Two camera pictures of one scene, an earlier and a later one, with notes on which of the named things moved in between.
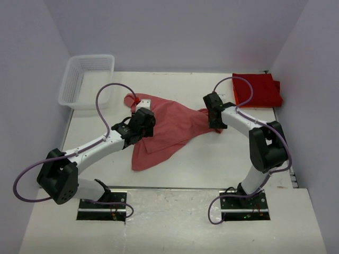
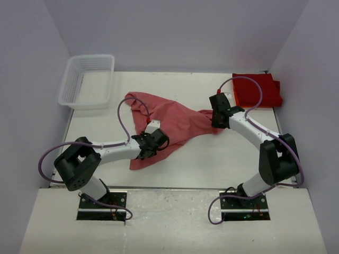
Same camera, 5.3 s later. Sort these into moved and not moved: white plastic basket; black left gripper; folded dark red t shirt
Moved: black left gripper
Not moved: folded dark red t shirt; white plastic basket
